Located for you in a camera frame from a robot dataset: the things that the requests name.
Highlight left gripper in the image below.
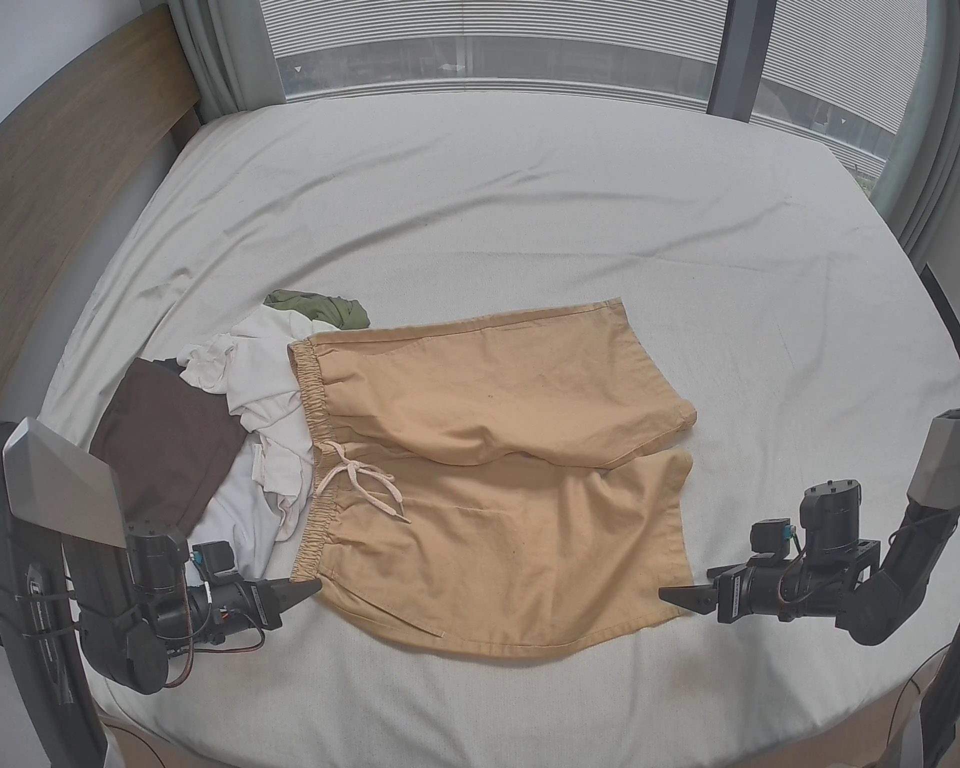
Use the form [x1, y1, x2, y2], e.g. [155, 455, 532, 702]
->
[189, 578, 286, 636]

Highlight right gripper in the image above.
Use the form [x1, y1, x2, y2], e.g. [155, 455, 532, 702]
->
[715, 565, 799, 626]

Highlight tan shorts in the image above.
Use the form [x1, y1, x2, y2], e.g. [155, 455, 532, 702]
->
[287, 297, 699, 648]

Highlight bed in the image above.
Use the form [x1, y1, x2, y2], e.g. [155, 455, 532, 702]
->
[0, 3, 960, 768]

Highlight brown garment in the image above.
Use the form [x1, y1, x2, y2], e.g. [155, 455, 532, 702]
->
[89, 358, 250, 535]

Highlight cream garment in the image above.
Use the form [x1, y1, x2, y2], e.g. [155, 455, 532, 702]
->
[180, 306, 318, 543]

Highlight olive green garment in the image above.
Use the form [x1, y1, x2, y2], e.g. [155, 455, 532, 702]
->
[263, 289, 372, 332]

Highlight grey-green curtain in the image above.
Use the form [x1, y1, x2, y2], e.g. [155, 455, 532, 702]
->
[868, 0, 960, 265]
[138, 0, 288, 123]

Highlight window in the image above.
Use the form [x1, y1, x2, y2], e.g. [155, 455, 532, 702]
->
[256, 0, 922, 178]

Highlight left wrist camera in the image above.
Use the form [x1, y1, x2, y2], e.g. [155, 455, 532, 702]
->
[189, 540, 238, 588]

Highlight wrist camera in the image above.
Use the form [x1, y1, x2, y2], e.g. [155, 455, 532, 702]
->
[189, 540, 238, 588]
[749, 516, 798, 564]

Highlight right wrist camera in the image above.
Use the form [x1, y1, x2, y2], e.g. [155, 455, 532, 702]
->
[749, 516, 798, 564]

